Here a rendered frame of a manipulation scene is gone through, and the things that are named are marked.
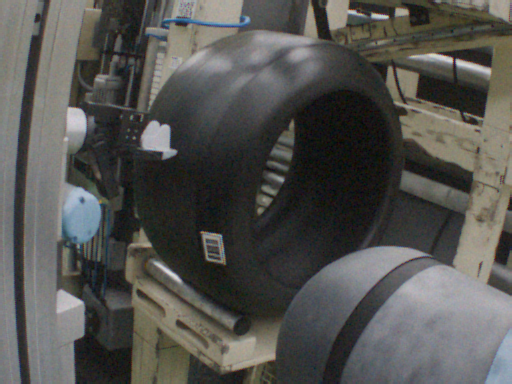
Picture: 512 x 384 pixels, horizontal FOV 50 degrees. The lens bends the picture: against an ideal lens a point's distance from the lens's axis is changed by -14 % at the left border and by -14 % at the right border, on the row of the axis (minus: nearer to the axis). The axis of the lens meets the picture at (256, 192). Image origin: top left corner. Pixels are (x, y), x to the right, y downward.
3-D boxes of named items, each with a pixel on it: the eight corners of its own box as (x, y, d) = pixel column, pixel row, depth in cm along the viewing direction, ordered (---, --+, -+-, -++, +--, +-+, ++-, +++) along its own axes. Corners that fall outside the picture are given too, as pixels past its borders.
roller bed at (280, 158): (247, 227, 188) (263, 129, 181) (282, 223, 198) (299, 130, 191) (294, 251, 174) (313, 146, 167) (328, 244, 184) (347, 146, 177)
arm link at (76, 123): (60, 157, 90) (43, 145, 96) (84, 159, 93) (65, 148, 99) (70, 110, 89) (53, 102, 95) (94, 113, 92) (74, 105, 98)
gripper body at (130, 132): (154, 114, 100) (95, 105, 92) (142, 164, 102) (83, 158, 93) (132, 106, 106) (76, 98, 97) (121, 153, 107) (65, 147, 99)
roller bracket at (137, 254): (124, 280, 146) (127, 243, 144) (245, 263, 173) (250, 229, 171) (131, 286, 144) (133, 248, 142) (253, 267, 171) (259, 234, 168)
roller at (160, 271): (154, 251, 147) (160, 265, 150) (140, 262, 145) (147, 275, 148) (249, 313, 123) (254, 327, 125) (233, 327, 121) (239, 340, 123)
